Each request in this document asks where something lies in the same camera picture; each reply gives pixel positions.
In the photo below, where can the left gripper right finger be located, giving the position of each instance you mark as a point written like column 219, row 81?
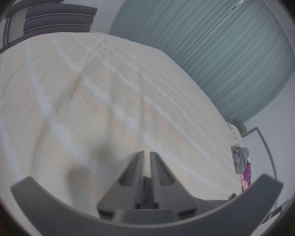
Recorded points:
column 167, row 190

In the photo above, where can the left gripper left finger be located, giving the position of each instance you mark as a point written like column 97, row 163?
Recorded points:
column 127, row 190

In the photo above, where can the bed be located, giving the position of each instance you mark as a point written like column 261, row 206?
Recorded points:
column 100, row 95

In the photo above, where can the pink garment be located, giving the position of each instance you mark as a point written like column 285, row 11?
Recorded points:
column 243, row 184

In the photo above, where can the grey garment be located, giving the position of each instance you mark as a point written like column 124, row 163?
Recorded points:
column 242, row 158

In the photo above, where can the purple garment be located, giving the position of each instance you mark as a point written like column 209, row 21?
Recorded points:
column 247, row 173

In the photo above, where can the white printed pillow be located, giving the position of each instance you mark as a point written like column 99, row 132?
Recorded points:
column 237, row 135

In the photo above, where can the grey bedside table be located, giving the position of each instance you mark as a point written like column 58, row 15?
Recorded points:
column 242, row 128

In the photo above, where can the blue-green curtain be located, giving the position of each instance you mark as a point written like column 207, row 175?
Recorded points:
column 248, row 65
column 174, row 16

